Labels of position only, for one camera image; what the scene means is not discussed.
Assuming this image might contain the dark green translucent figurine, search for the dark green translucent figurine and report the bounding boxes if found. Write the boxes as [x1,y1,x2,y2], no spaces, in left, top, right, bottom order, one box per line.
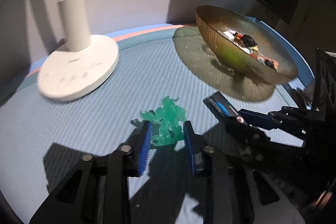
[139,96,187,147]

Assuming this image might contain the pink card box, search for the pink card box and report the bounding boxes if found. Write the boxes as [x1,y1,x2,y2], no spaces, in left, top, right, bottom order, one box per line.
[257,56,278,72]

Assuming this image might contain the amber ribbed glass bowl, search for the amber ribbed glass bowl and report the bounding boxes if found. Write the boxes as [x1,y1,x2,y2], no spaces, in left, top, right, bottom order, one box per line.
[195,5,298,85]

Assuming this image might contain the white desk lamp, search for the white desk lamp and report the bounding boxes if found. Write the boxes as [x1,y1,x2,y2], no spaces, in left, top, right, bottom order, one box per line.
[37,0,119,102]

